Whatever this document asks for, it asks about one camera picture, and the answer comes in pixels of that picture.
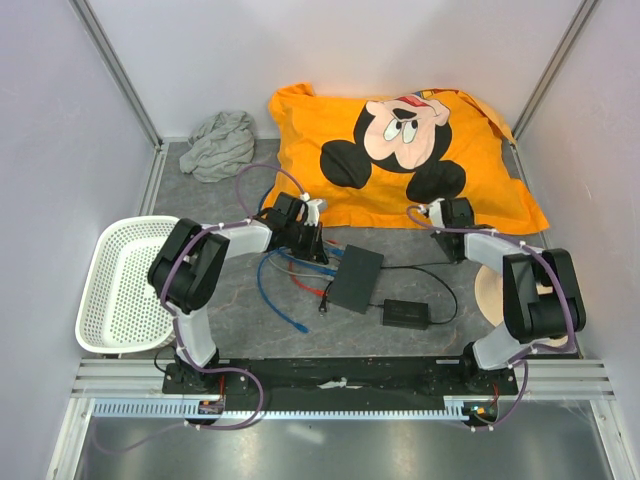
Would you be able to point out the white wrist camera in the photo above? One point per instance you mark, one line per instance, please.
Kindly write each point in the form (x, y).
(312, 210)
(433, 212)

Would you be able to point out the grey slotted cable duct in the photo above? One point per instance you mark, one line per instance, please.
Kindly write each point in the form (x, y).
(449, 409)

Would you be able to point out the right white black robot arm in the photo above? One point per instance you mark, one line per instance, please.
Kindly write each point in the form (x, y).
(488, 247)

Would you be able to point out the orange Mickey Mouse pillow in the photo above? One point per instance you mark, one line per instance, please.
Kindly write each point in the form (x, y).
(372, 158)

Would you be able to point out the beige cloth hat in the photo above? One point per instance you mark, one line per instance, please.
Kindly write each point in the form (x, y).
(492, 295)

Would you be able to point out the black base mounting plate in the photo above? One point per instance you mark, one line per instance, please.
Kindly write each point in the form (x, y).
(425, 375)

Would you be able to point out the white perforated plastic basket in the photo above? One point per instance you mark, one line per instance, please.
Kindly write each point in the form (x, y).
(119, 312)

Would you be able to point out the black power adapter brick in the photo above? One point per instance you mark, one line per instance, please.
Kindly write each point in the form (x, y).
(406, 314)

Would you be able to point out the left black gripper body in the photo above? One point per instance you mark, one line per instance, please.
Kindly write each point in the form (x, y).
(300, 237)

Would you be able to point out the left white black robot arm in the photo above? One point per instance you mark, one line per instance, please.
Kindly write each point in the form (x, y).
(185, 272)

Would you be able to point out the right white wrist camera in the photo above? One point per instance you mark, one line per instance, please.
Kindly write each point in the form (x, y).
(433, 212)

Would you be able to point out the grey crumpled cloth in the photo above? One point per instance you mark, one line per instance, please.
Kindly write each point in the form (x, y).
(220, 147)

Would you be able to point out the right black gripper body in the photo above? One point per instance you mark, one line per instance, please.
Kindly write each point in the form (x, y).
(441, 237)

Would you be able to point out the black network switch box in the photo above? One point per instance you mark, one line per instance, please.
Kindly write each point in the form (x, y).
(355, 279)

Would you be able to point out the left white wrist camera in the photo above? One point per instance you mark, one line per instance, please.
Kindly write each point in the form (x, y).
(312, 210)

